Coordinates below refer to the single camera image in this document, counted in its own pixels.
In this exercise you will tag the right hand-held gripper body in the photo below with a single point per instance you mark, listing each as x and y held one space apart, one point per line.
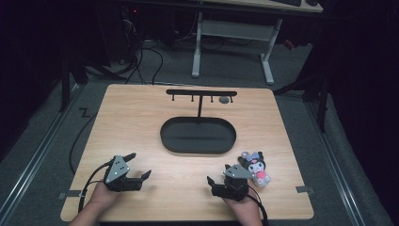
233 186

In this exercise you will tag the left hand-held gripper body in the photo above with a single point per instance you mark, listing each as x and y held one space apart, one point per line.
116 169

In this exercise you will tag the person's right hand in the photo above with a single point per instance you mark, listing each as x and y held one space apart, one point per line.
246 208

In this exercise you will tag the person's left hand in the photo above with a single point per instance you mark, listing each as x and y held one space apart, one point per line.
102 196

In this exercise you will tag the black hook rack with tray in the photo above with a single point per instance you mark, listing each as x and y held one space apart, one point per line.
197 135

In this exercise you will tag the grey tape strip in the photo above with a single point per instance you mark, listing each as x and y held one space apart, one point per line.
70 194
305 189

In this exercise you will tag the grey round table grommet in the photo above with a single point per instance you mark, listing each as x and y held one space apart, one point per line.
224 100

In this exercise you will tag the black metal stand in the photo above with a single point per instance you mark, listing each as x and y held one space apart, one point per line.
321 100
66 84

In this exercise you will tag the black computer tower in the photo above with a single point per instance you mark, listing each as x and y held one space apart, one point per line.
130 31

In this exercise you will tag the white-legged wooden desk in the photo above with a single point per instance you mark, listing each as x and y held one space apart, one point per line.
235 29

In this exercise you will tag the black keyboard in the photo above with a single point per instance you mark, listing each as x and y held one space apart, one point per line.
287 2

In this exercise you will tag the black computer mouse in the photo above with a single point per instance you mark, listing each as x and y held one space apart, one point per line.
312 2

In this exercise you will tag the metal floor rail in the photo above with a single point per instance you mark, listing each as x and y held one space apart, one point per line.
335 163
37 157

